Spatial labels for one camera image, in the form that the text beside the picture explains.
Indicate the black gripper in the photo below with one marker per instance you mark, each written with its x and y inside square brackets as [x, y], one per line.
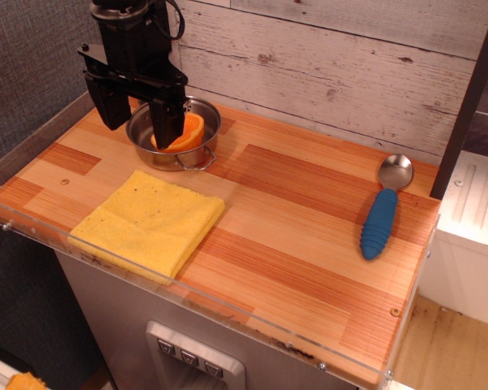
[133, 59]

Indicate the yellow cloth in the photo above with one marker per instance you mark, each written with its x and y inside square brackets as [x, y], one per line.
[148, 227]

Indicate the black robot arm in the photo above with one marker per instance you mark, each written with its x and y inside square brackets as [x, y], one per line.
[132, 10]

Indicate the orange half toy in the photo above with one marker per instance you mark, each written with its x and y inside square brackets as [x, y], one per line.
[192, 137]

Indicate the clear acrylic table guard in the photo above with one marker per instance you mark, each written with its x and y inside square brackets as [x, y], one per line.
[293, 272]

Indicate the silver button panel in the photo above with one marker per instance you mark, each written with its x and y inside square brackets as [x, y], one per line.
[182, 362]

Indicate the orange object bottom left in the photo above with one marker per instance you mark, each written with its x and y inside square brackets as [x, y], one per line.
[25, 381]

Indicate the blue handled metal spoon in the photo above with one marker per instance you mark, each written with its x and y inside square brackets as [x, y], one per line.
[394, 173]

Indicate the dark vertical post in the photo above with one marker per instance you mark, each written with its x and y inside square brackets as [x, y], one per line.
[463, 121]

